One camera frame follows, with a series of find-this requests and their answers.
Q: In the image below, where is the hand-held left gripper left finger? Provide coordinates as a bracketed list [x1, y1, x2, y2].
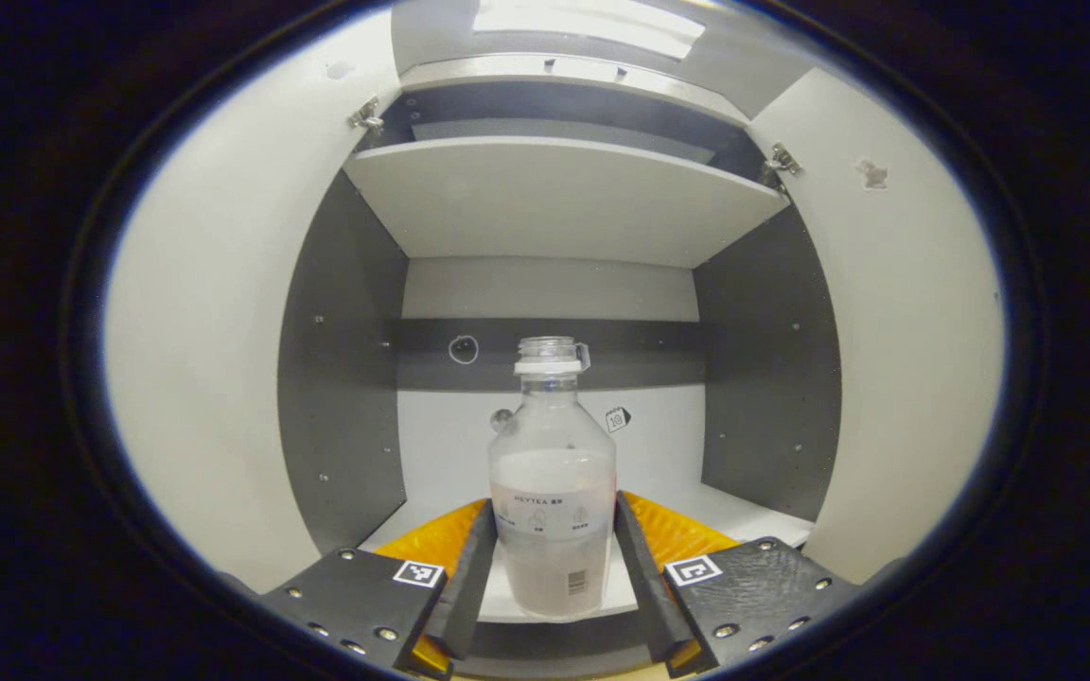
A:
[256, 498, 499, 680]

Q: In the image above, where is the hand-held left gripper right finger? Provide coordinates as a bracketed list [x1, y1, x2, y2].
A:
[613, 490, 858, 678]

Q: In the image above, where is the clear plastic bottle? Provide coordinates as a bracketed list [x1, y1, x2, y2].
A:
[488, 336, 619, 620]

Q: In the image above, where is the grey cabinet door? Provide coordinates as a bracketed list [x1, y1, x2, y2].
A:
[748, 66, 1008, 585]

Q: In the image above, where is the grey cabinet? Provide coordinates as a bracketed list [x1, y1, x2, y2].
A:
[277, 52, 844, 681]

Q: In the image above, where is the large ceiling light panel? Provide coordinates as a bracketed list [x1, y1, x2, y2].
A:
[473, 0, 707, 60]

